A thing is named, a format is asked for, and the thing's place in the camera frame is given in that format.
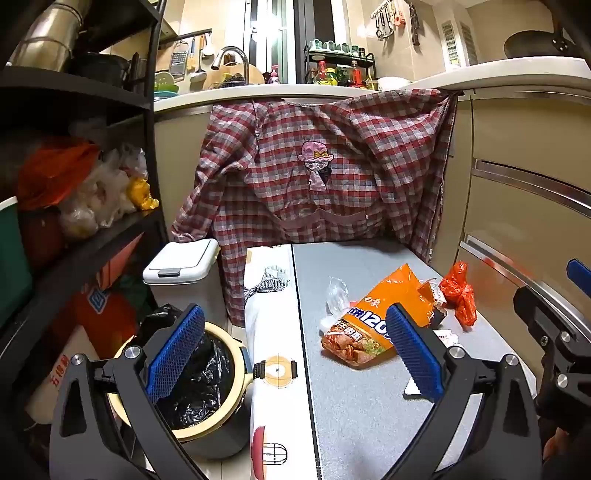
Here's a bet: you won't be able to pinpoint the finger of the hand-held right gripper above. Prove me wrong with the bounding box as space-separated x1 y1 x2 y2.
567 258 591 298
513 286 591 418

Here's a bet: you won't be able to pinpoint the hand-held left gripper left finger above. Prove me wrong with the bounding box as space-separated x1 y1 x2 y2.
48 304 208 480

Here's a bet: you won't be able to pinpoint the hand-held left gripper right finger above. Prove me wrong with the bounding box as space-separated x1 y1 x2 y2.
385 304 541 480

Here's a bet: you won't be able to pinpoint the black trash bag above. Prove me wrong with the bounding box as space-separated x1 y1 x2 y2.
139 307 236 430

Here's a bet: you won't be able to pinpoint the orange snack bag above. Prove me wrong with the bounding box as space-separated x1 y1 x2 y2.
321 263 437 370

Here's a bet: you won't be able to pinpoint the round beige-rimmed trash can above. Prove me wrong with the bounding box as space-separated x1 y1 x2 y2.
108 307 254 460

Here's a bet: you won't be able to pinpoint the red plastic wrapper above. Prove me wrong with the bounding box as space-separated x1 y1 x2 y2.
438 261 478 328

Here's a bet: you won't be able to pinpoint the clear plastic wrapper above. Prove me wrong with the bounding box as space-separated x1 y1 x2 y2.
321 276 358 324

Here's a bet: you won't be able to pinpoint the person's right hand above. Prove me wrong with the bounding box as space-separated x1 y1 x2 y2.
544 427 583 463

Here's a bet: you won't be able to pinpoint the beige cabinet drawer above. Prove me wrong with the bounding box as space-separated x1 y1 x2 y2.
471 90 591 185
455 235 591 352
462 159 591 296

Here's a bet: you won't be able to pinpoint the orange printed package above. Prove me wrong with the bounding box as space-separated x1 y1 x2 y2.
51 233 144 352

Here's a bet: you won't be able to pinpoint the grey table mat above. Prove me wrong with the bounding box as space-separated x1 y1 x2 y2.
292 241 539 480

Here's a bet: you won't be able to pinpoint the white lidded bin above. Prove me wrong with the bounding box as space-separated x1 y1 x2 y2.
142 239 228 326

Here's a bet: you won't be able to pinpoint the white printed board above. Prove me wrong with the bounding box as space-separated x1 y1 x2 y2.
242 244 319 480

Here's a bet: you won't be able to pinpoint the cardboard box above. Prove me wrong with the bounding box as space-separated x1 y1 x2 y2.
25 323 107 425

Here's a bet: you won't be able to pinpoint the yellow plastic bag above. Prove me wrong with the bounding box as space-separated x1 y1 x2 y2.
126 178 160 210

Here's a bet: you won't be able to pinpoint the clear plastic bag bundle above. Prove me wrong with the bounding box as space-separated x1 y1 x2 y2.
58 143 148 241

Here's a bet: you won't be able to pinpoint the dark red bag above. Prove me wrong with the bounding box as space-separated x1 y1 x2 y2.
21 210 63 259

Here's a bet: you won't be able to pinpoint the green box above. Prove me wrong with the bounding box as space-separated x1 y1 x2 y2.
0 196 33 324

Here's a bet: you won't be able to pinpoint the red plaid shirt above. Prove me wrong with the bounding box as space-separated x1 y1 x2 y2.
172 88 462 328

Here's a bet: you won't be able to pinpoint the orange plastic bag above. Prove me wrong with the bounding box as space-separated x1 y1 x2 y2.
16 141 100 210

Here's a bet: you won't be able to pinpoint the white kitchen countertop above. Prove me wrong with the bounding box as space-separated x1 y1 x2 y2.
152 55 591 114

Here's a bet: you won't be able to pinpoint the black wok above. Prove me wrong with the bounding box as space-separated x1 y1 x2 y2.
503 30 566 60

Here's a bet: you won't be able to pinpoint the green dish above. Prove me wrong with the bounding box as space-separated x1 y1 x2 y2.
154 70 181 95

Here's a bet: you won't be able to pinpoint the row of sauce bottles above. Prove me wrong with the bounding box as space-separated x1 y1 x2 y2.
314 60 375 88

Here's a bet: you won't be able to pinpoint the black spice rack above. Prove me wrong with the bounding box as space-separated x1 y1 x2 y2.
304 39 377 90

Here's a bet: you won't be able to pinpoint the round wooden cutting board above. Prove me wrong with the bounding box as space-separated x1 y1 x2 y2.
203 62 266 88

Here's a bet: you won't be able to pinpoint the black shelf rack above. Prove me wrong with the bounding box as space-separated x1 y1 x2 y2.
0 0 171 416

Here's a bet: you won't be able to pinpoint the metal grater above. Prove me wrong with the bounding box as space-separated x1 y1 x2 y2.
168 39 190 77

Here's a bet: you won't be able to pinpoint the black pot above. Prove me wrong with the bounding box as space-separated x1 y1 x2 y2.
69 52 132 86

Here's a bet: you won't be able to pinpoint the steel kitchen faucet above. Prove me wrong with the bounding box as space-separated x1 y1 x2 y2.
217 46 251 86

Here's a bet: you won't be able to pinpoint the row of green cups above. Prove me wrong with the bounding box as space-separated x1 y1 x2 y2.
308 39 365 54

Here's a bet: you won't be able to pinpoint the hanging kitchen utensils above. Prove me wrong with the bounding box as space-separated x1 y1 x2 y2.
372 0 423 44

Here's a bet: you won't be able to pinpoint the steel pot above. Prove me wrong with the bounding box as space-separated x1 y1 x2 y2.
7 0 93 72

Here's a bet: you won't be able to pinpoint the white wall vent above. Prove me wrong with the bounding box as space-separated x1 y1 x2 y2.
441 21 474 70

